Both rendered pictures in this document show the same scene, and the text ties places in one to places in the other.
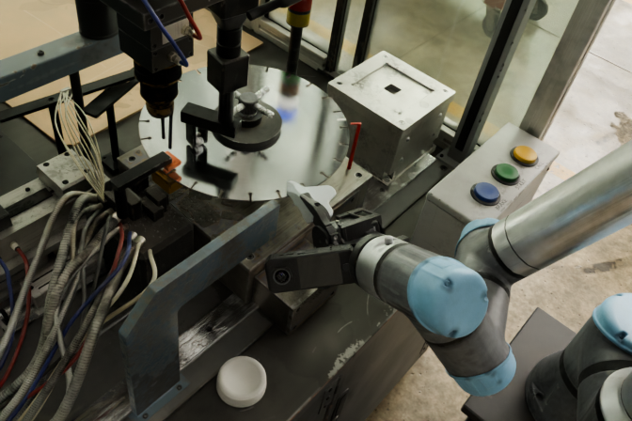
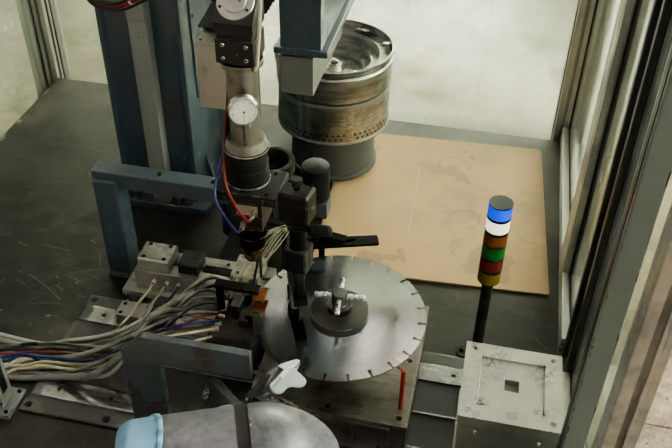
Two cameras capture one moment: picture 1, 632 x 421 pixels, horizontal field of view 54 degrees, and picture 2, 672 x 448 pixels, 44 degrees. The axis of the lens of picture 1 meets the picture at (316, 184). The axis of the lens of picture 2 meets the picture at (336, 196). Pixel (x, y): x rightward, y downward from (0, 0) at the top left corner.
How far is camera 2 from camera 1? 1.10 m
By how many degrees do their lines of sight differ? 50
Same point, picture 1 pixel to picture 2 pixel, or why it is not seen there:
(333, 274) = not seen: hidden behind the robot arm
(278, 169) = (307, 350)
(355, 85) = (488, 359)
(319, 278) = not seen: hidden behind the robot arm
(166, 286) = (148, 339)
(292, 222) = (310, 400)
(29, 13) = (419, 169)
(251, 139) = (320, 321)
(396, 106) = (488, 398)
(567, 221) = not seen: outside the picture
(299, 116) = (376, 335)
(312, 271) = (216, 403)
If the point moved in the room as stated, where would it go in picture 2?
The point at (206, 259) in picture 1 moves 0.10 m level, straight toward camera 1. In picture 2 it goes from (179, 345) to (126, 371)
